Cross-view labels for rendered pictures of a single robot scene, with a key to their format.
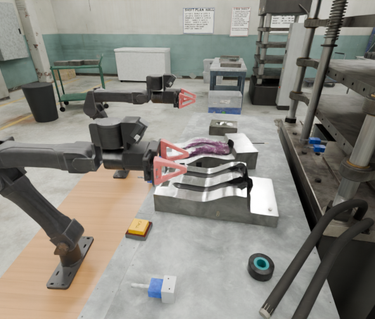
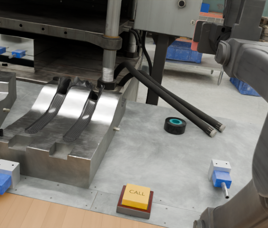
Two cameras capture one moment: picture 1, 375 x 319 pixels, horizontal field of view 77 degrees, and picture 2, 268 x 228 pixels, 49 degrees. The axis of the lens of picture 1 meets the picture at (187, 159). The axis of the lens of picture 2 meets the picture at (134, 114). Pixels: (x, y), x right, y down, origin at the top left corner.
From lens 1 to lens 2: 1.07 m
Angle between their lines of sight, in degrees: 83
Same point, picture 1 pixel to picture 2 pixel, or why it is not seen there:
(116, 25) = not seen: outside the picture
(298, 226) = not seen: hidden behind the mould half
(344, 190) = (112, 61)
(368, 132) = (118, 6)
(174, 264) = (182, 173)
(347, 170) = (115, 42)
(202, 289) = (203, 159)
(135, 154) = not seen: hidden behind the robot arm
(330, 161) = (38, 61)
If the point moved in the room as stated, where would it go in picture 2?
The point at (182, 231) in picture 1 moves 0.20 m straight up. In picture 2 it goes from (133, 164) to (142, 103)
